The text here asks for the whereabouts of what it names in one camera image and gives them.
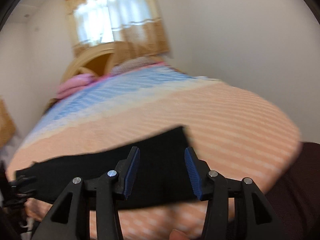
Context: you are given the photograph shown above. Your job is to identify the person's right hand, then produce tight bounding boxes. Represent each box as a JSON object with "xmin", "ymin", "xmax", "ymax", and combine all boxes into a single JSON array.
[{"xmin": 169, "ymin": 229, "xmax": 189, "ymax": 240}]

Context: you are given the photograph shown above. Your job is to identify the polka dot bed cover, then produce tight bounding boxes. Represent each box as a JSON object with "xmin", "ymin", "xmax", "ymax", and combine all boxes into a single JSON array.
[{"xmin": 6, "ymin": 63, "xmax": 302, "ymax": 240}]

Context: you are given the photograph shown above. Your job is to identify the beige curtain side window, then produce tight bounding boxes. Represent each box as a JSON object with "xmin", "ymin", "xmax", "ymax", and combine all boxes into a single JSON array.
[{"xmin": 0, "ymin": 98, "xmax": 16, "ymax": 148}]

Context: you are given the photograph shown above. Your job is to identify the black pants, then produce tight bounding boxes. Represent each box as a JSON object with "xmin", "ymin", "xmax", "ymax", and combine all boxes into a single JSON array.
[{"xmin": 14, "ymin": 126, "xmax": 196, "ymax": 210}]

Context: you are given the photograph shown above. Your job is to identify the striped pillow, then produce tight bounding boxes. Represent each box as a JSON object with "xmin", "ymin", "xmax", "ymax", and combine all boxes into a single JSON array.
[{"xmin": 110, "ymin": 56, "xmax": 158, "ymax": 75}]

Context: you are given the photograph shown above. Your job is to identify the pink folded blanket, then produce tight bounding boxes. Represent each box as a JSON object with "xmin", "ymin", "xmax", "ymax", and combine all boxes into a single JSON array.
[{"xmin": 55, "ymin": 74, "xmax": 96, "ymax": 100}]

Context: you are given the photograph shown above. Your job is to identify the beige curtain behind bed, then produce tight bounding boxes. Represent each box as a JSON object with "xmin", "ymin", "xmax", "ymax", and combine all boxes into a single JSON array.
[{"xmin": 65, "ymin": 0, "xmax": 169, "ymax": 57}]

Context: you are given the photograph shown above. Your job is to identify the cream wooden headboard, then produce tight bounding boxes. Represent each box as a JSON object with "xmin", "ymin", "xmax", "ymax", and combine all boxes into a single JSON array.
[{"xmin": 60, "ymin": 41, "xmax": 131, "ymax": 83}]

